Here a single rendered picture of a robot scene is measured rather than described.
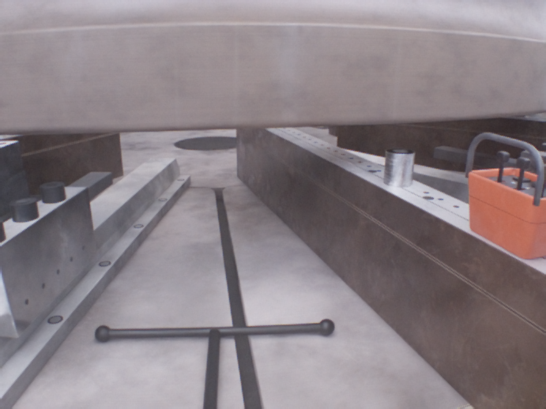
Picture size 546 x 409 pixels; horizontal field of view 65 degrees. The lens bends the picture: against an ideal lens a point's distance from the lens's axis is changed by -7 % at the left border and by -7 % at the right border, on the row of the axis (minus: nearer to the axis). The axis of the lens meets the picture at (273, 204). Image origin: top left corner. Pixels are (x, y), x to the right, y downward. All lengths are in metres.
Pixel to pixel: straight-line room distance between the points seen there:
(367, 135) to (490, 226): 2.29
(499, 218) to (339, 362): 0.53
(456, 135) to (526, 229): 2.23
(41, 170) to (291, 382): 1.81
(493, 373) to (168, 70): 1.01
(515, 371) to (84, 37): 1.21
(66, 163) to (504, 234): 2.21
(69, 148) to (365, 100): 1.77
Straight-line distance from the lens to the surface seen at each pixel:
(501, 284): 0.96
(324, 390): 1.10
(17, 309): 1.11
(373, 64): 1.29
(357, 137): 3.21
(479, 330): 1.04
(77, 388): 1.18
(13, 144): 1.28
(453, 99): 1.48
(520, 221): 0.90
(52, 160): 2.57
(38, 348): 1.26
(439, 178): 2.33
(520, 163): 0.95
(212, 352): 1.16
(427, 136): 3.11
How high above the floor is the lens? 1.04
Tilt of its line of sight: 19 degrees down
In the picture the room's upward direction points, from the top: straight up
